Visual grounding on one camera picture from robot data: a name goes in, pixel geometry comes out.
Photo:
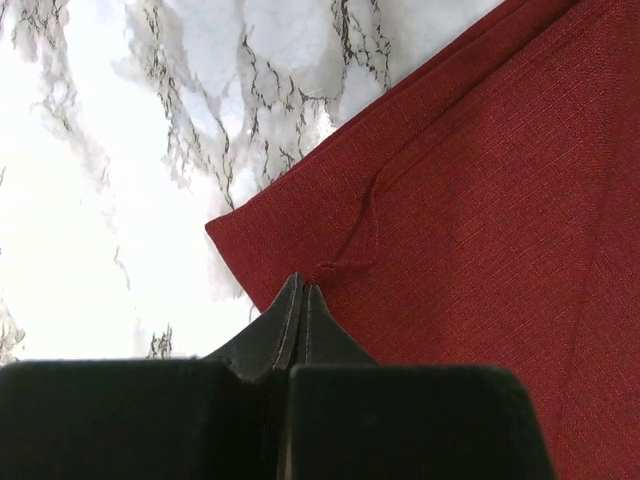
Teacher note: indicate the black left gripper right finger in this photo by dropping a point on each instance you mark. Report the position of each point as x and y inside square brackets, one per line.
[351, 418]

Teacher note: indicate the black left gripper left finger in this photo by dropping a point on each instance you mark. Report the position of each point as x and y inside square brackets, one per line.
[218, 417]

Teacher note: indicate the dark red cloth napkin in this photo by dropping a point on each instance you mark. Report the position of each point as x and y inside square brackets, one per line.
[485, 210]

